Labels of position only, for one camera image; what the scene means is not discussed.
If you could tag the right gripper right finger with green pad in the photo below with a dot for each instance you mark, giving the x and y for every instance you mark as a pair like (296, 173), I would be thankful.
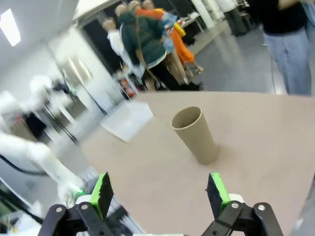
(217, 194)

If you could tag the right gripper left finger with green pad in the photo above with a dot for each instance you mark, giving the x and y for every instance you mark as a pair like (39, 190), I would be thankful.
(101, 194)

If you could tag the tan paper cup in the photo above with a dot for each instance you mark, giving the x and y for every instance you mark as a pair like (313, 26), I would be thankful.
(194, 137)

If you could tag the white perforated plastic basket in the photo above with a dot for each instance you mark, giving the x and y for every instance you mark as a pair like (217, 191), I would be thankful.
(128, 120)

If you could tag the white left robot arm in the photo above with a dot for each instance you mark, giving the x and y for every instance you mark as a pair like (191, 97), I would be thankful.
(32, 152)

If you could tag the mannequin in white garment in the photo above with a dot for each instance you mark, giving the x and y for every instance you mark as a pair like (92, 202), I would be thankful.
(118, 41)

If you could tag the person in black shirt and jeans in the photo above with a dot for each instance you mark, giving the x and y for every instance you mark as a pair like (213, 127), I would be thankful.
(288, 41)

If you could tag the mannequin in blue patterned garment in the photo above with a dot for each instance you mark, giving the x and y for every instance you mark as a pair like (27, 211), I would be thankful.
(169, 24)

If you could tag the ceiling light panel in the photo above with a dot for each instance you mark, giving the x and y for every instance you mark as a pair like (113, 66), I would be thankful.
(9, 27)

